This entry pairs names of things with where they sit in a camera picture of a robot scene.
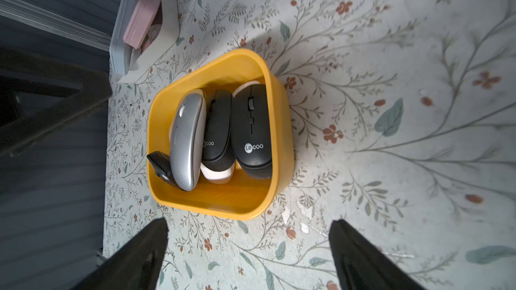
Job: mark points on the white tray with tape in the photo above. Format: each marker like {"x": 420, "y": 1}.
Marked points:
{"x": 162, "y": 34}

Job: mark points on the silver mouse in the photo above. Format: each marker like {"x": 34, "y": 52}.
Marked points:
{"x": 187, "y": 138}

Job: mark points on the yellow plastic storage box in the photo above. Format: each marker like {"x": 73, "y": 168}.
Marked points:
{"x": 243, "y": 197}

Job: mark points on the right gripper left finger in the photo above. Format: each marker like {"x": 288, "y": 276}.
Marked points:
{"x": 137, "y": 265}

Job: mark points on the pink box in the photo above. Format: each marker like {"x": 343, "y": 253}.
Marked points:
{"x": 140, "y": 22}

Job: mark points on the black mouse row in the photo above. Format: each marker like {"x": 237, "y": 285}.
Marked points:
{"x": 160, "y": 163}

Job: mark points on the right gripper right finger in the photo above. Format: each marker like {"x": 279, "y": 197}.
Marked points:
{"x": 360, "y": 265}

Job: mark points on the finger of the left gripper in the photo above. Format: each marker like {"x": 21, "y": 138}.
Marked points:
{"x": 41, "y": 95}

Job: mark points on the white mouse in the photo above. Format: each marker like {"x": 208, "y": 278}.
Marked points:
{"x": 218, "y": 177}
{"x": 243, "y": 86}

